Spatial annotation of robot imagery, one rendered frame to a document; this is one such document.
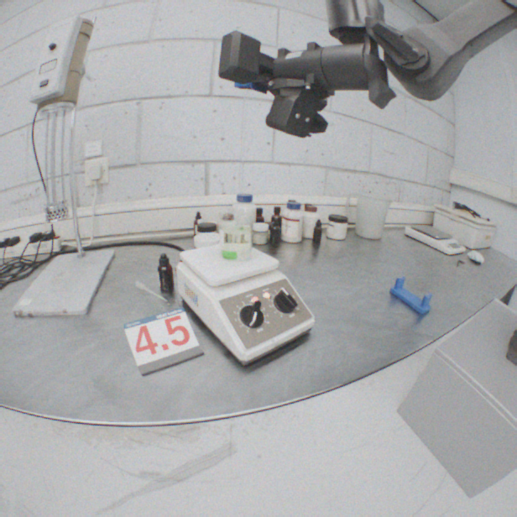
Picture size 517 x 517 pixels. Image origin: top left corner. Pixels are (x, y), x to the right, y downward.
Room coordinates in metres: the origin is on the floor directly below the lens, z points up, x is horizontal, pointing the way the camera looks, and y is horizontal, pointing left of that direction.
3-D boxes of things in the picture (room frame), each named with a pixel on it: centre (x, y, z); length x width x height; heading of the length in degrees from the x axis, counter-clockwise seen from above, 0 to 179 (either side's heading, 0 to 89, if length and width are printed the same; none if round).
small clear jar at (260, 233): (0.69, 0.00, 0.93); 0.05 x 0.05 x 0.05
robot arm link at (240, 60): (0.30, -0.04, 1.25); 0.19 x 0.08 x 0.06; 138
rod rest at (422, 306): (0.39, -0.32, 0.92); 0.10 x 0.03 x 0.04; 21
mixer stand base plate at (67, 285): (0.39, 0.44, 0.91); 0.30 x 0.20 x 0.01; 19
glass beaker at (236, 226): (0.37, 0.03, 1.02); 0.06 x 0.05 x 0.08; 150
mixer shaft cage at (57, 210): (0.40, 0.44, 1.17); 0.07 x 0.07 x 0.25
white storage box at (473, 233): (0.98, -1.08, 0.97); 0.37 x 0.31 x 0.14; 108
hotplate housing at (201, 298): (0.34, 0.03, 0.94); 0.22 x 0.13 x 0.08; 39
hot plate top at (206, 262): (0.36, 0.05, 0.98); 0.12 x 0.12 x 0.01; 39
